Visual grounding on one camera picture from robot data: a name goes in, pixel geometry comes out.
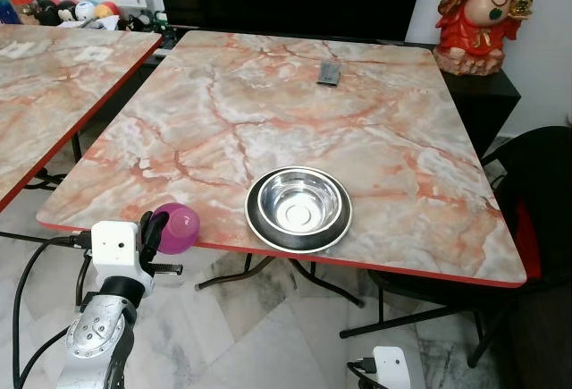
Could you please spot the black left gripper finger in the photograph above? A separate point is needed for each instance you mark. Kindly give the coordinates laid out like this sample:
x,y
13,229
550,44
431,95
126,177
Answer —
x,y
144,224
161,232

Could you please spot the purple plastic cup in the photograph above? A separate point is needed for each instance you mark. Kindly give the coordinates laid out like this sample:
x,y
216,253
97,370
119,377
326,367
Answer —
x,y
177,228

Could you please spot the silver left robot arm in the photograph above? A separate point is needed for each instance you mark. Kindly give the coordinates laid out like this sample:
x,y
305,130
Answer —
x,y
94,335

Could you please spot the steel plate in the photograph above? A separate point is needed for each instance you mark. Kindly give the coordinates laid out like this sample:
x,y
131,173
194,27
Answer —
x,y
295,242

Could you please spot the black chair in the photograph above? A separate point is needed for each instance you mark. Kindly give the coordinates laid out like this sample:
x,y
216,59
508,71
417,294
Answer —
x,y
541,183

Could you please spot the steel bowl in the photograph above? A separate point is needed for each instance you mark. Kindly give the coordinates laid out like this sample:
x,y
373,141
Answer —
x,y
299,203

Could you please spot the red cushion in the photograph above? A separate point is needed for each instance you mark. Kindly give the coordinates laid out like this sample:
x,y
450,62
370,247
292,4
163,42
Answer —
x,y
527,239

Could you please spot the white paper label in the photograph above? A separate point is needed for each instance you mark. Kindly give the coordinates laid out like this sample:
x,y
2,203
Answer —
x,y
9,49
94,53

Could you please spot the green and white gadget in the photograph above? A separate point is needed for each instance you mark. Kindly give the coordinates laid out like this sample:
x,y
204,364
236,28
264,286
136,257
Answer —
x,y
161,21

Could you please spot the orange round toy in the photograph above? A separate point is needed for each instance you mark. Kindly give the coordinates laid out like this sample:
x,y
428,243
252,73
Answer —
x,y
107,9

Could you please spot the white round toy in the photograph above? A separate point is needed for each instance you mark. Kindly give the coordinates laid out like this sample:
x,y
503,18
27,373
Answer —
x,y
85,11

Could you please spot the black tv console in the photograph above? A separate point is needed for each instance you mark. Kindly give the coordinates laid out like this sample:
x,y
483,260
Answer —
x,y
487,103

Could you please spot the black round toy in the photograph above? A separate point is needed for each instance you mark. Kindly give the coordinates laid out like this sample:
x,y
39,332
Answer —
x,y
45,12

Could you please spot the red and gold deity statue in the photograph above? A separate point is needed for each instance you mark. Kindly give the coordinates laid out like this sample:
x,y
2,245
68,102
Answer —
x,y
483,13

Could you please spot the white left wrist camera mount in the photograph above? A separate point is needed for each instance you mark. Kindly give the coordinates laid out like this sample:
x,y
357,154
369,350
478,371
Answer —
x,y
114,246

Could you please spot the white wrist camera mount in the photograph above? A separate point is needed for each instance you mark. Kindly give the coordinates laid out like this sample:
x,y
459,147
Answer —
x,y
114,246
391,367

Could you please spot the black metal table leg frame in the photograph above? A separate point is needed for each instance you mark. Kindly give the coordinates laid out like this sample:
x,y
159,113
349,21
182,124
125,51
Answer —
x,y
54,180
332,287

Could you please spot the white wall socket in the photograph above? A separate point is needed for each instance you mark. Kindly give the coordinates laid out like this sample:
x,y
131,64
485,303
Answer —
x,y
134,0

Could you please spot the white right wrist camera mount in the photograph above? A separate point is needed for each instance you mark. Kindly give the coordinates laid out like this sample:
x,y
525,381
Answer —
x,y
391,367

